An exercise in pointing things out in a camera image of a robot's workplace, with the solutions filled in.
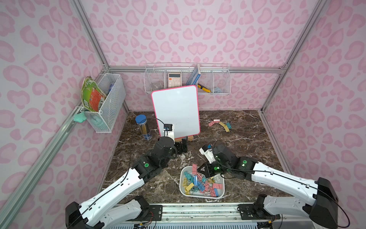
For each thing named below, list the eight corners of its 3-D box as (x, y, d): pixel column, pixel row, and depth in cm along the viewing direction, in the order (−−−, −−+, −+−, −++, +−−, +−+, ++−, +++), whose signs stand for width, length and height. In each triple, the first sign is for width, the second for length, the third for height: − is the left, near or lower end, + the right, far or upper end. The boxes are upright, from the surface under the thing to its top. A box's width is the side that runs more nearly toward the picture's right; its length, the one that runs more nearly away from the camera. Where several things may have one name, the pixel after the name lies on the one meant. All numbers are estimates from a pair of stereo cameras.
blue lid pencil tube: (142, 140, 104) (134, 122, 89) (144, 133, 109) (136, 114, 93) (151, 140, 104) (144, 122, 89) (153, 132, 109) (146, 114, 93)
